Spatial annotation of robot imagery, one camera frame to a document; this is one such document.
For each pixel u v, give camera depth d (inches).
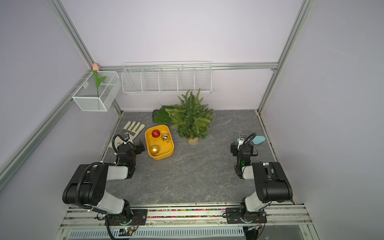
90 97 31.1
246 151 27.4
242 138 31.7
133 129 42.9
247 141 30.4
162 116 44.0
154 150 36.9
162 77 38.1
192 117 31.5
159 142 40.3
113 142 26.3
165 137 39.8
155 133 40.2
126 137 31.3
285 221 29.1
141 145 34.2
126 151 28.0
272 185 17.8
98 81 35.7
